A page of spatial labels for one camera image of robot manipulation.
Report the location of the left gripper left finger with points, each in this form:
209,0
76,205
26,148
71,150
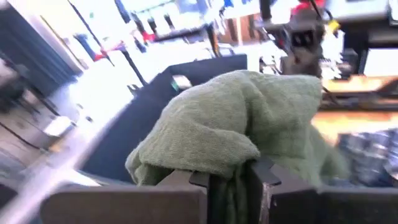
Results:
124,208

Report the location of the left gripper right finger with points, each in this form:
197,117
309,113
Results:
311,208

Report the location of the dark blue plaid garment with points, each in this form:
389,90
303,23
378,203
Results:
367,158

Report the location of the green terry towel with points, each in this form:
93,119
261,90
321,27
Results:
224,124

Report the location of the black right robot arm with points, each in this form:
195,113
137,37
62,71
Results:
303,40

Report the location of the navy white striped storage basket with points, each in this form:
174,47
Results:
130,130

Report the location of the white green basket tag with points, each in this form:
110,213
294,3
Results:
181,82

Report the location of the black side desk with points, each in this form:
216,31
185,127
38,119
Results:
354,39

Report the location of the black aluminium table frame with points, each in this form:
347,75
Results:
357,102

